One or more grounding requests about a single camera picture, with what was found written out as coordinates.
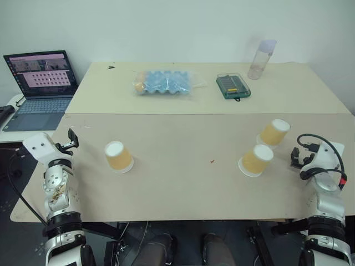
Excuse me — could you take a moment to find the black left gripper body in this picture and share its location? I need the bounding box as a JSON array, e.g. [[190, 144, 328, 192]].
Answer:
[[54, 140, 76, 156]]

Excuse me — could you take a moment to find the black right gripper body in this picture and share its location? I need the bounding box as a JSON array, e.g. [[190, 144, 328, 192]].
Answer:
[[301, 153, 317, 168]]

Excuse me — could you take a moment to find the yellow paper cup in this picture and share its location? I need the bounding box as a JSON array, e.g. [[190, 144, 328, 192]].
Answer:
[[237, 144, 275, 178], [104, 141, 135, 175], [256, 119, 291, 151]]

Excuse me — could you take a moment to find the white side table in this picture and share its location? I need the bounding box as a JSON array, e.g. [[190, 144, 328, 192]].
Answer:
[[0, 93, 65, 144]]

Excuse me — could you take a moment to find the grey open laptop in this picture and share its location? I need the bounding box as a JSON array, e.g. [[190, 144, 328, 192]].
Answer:
[[3, 49, 79, 132]]

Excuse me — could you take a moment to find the black device on side table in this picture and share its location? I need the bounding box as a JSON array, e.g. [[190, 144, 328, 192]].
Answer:
[[0, 105, 16, 126]]

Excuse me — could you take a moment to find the green screwdriver bit case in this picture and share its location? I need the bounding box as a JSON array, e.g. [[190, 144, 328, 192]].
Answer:
[[216, 73, 252, 103]]

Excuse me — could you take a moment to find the clear bottle with lilac cap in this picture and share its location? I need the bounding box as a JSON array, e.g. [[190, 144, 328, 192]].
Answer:
[[247, 39, 278, 80]]

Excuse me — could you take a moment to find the blue egg tray in bag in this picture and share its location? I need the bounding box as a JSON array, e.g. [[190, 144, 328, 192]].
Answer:
[[132, 69, 208, 102]]

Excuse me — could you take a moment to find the dark rounded shape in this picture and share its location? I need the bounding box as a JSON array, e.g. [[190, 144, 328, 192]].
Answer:
[[200, 232, 237, 266], [138, 232, 179, 266]]

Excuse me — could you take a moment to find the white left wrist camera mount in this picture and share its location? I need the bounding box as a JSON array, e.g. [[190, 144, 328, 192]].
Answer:
[[22, 132, 61, 167]]

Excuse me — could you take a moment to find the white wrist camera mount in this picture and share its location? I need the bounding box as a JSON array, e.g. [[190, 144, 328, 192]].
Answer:
[[301, 140, 345, 178], [22, 132, 61, 167]]

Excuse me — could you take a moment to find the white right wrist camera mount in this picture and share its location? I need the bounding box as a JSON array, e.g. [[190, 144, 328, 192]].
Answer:
[[301, 140, 345, 178]]

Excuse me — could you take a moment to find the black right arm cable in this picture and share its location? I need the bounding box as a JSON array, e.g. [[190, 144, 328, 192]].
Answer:
[[297, 134, 348, 191]]

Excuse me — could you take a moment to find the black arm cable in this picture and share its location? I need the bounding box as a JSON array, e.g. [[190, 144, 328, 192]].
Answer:
[[7, 150, 48, 226], [297, 134, 348, 191]]

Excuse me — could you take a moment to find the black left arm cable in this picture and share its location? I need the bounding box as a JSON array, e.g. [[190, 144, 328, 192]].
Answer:
[[7, 150, 48, 226]]

